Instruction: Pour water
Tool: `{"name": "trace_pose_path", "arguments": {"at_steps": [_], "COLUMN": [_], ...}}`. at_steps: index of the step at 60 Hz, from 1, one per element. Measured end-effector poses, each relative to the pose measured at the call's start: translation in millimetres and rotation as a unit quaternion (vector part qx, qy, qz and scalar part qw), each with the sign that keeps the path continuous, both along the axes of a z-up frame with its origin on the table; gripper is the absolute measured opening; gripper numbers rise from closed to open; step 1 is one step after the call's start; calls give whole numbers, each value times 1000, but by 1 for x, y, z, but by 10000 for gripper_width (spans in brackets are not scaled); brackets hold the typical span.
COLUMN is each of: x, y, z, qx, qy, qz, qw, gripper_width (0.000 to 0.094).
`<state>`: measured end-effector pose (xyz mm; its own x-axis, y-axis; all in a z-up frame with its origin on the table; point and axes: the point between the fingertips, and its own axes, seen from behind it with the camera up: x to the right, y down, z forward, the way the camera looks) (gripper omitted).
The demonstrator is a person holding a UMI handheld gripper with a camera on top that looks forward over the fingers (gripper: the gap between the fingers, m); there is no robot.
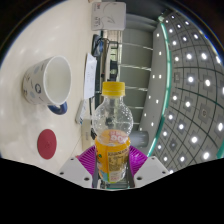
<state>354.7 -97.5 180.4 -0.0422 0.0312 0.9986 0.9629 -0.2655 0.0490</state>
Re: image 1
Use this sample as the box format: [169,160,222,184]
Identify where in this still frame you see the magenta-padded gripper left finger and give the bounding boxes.
[56,146,100,189]

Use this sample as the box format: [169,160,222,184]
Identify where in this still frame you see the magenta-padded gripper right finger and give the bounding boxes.
[126,145,171,189]

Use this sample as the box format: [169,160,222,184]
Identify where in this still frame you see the yellow-capped orange drink bottle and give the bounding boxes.
[92,81,134,185]

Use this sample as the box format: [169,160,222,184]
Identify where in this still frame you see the beige open box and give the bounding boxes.
[80,118,94,150]

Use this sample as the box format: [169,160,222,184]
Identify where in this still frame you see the flat round red coaster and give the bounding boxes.
[36,128,58,161]

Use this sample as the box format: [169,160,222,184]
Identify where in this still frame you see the white remote control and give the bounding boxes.
[74,98,89,125]

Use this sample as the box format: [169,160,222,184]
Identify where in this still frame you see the ceiling lights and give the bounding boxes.
[151,12,224,175]

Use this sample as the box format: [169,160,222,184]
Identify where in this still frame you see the black desk device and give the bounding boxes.
[91,33,105,58]

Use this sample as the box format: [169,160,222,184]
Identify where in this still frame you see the white mug with blue handle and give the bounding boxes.
[21,55,73,116]

